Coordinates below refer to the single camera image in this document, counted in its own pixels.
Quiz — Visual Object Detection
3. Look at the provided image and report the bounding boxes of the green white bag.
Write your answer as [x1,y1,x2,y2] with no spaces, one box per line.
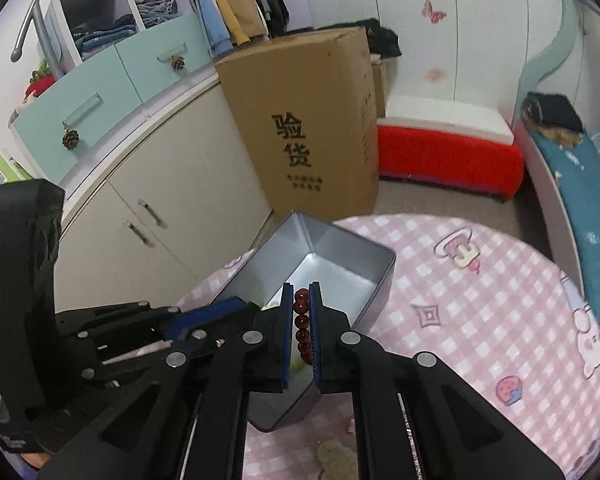
[0,152,32,185]

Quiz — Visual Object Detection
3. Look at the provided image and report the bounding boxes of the red storage bench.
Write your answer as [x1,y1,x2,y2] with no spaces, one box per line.
[377,96,524,200]

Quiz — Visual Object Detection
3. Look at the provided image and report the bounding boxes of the hanging clothes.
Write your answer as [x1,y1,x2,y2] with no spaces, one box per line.
[192,0,289,58]

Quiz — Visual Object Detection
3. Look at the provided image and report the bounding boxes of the cream curved cabinet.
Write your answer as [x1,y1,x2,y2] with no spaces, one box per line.
[55,76,272,311]

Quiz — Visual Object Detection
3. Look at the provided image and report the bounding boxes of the blue patterned mattress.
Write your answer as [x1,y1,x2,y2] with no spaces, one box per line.
[530,132,600,323]

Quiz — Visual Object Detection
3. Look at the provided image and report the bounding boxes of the metal handrail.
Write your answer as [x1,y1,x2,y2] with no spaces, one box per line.
[10,0,65,80]

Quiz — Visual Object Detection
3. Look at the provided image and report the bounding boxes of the pink checkered tablecloth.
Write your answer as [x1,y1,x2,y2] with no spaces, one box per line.
[182,214,600,479]

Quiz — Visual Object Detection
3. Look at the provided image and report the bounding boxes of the purple cubby shelf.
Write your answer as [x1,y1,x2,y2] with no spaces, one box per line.
[44,0,196,74]

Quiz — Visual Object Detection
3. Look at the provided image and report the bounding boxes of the mint drawer unit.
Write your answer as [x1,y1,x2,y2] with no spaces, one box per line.
[14,13,211,183]

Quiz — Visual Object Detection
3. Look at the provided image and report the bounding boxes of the dark red bead bracelet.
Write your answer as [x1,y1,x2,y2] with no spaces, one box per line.
[291,287,314,366]

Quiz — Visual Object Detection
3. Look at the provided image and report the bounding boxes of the large cardboard box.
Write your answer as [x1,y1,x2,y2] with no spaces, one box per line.
[215,27,379,221]

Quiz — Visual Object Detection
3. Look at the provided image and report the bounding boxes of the teal bunk bed frame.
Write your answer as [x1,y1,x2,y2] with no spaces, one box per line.
[514,0,600,289]

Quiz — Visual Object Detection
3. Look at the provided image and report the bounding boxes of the folded dark clothes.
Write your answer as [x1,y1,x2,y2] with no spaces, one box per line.
[520,92,584,148]

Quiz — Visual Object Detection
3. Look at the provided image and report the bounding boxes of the grey metal tin box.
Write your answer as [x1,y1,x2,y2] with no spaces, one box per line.
[213,211,396,432]

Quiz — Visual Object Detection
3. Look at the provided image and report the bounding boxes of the black clothes pile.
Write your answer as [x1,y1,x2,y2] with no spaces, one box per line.
[325,18,402,58]

